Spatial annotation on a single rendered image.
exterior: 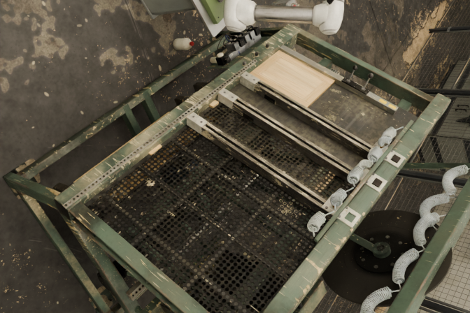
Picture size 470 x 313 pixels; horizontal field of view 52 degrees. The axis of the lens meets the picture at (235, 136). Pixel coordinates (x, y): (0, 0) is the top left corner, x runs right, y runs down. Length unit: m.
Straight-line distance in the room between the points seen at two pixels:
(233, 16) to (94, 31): 1.09
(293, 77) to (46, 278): 2.25
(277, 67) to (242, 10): 0.55
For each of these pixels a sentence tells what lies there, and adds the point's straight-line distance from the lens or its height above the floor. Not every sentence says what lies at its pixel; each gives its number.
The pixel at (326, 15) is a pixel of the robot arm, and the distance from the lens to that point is 3.06.
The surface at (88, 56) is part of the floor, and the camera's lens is 3.68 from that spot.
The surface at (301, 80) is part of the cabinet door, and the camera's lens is 3.43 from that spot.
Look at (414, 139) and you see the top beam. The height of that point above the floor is 1.93.
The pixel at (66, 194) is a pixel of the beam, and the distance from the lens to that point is 2.75.
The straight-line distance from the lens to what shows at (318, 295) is 2.81.
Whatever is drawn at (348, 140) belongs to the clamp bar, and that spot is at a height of 1.65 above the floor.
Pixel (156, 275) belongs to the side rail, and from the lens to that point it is 2.44.
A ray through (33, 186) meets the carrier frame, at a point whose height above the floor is 0.46.
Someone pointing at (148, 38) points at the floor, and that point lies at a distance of 3.95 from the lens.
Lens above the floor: 3.25
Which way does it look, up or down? 45 degrees down
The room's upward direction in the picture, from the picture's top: 98 degrees clockwise
